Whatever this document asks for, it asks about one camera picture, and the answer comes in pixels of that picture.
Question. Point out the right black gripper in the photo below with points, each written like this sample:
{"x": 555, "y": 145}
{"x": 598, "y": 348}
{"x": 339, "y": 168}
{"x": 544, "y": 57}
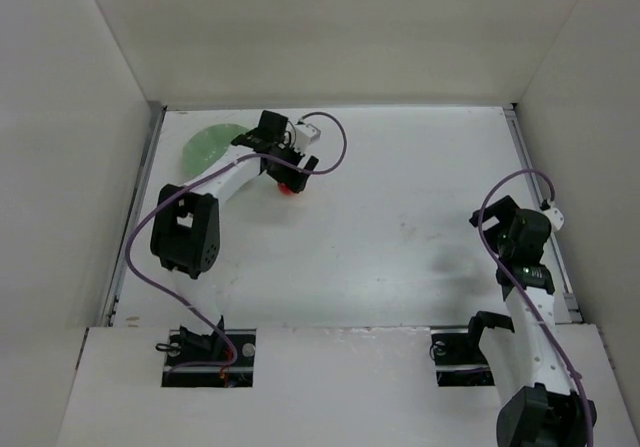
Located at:
{"x": 493, "y": 214}

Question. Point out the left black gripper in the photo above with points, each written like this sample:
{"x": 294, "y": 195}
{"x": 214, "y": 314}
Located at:
{"x": 288, "y": 157}

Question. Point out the red fake fruit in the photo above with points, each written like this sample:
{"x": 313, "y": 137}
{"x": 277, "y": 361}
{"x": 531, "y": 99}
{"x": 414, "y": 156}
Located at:
{"x": 286, "y": 190}

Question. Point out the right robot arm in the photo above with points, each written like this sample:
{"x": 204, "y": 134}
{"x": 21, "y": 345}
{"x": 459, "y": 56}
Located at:
{"x": 540, "y": 402}

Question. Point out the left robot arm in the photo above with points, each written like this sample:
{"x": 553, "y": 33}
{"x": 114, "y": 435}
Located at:
{"x": 186, "y": 231}

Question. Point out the green wavy fruit bowl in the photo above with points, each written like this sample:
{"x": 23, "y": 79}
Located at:
{"x": 206, "y": 147}

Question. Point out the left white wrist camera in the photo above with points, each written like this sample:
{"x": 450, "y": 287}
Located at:
{"x": 304, "y": 135}

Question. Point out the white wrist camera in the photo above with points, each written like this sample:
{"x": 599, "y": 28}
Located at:
{"x": 554, "y": 215}
{"x": 304, "y": 135}

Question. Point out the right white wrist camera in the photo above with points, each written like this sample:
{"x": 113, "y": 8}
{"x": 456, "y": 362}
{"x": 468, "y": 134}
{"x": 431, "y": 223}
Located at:
{"x": 554, "y": 215}

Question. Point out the left aluminium frame rail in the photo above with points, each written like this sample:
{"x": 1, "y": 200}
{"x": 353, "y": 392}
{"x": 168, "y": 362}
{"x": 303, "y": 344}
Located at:
{"x": 114, "y": 286}

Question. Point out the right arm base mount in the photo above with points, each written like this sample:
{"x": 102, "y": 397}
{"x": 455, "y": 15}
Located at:
{"x": 457, "y": 363}

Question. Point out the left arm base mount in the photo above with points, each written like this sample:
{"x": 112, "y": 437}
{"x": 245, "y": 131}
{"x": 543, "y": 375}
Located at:
{"x": 235, "y": 362}

